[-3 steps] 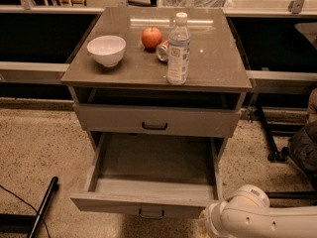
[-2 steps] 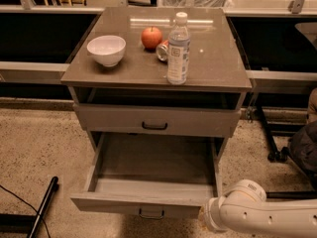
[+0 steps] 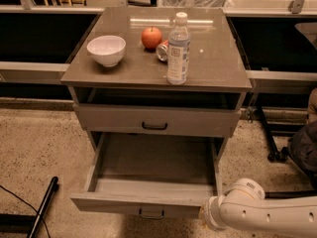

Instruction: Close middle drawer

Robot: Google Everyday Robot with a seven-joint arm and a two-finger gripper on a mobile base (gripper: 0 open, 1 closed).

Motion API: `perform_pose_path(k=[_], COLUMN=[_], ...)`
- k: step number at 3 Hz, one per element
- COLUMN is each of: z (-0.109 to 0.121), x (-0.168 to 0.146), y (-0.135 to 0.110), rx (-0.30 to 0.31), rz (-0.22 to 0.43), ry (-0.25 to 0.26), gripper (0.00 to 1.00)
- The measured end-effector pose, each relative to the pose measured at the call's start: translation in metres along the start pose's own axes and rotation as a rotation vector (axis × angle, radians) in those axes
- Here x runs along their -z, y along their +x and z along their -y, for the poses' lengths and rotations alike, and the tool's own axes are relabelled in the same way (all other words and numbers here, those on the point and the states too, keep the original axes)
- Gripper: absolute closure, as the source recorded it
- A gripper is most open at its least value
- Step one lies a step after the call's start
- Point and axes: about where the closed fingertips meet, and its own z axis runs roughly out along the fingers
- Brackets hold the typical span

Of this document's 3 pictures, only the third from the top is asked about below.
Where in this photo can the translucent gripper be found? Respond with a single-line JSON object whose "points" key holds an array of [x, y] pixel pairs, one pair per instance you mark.
{"points": [[209, 212]]}

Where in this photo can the grey drawer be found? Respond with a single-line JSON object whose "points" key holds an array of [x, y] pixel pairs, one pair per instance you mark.
{"points": [[152, 176], [157, 120]]}

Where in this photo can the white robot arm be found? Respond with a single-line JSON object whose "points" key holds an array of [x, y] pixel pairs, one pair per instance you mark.
{"points": [[243, 206]]}

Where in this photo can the grey top drawer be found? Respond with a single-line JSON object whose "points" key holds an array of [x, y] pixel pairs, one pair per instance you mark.
{"points": [[157, 120]]}

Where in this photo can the grey drawer cabinet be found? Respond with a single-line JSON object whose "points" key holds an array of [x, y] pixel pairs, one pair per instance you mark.
{"points": [[217, 78]]}

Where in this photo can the black office chair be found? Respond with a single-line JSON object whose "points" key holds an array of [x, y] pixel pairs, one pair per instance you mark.
{"points": [[301, 148]]}

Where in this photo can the silver soda can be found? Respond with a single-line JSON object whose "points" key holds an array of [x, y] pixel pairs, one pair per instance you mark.
{"points": [[162, 51]]}

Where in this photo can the clear plastic water bottle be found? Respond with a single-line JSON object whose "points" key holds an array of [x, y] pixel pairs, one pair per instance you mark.
{"points": [[178, 50]]}

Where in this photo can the red apple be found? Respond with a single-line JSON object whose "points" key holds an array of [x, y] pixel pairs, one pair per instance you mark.
{"points": [[151, 37]]}

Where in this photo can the white bowl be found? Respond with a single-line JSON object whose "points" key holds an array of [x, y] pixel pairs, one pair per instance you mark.
{"points": [[107, 50]]}

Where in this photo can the black stand leg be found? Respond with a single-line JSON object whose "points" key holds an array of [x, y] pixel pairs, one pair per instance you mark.
{"points": [[30, 224]]}

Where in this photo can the metal railing frame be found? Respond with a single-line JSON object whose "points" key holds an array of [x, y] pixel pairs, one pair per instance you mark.
{"points": [[34, 32]]}

